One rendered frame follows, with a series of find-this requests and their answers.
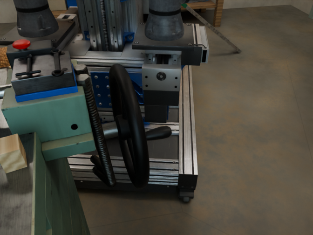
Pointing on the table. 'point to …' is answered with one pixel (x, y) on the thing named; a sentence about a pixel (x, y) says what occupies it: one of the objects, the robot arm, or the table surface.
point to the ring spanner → (57, 63)
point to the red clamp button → (21, 44)
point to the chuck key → (28, 67)
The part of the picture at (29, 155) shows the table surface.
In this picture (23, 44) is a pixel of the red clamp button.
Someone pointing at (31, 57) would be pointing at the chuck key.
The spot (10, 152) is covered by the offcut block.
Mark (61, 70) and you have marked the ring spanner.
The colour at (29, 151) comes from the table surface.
